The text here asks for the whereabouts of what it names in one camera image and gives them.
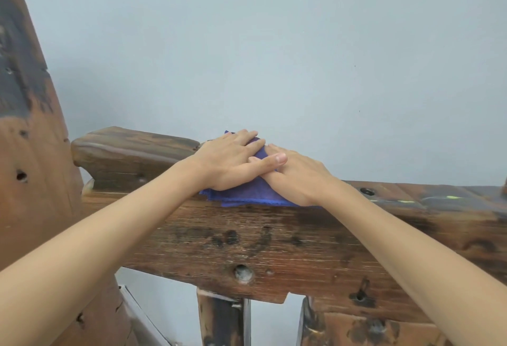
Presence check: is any purple microfibre cloth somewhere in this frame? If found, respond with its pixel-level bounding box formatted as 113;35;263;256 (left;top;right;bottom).
199;130;317;209

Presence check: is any person's left forearm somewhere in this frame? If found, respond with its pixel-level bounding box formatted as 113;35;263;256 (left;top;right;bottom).
0;157;211;346

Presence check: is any person's right hand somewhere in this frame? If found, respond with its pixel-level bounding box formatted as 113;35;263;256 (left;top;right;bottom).
259;143;345;208

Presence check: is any person's left hand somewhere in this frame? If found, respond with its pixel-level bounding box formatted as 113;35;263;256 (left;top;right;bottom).
186;129;288;192

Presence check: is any person's right forearm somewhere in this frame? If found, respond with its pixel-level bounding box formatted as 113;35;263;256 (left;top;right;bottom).
323;181;507;346

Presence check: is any rustic wooden armchair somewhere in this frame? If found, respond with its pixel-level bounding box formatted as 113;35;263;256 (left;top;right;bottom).
71;126;507;346

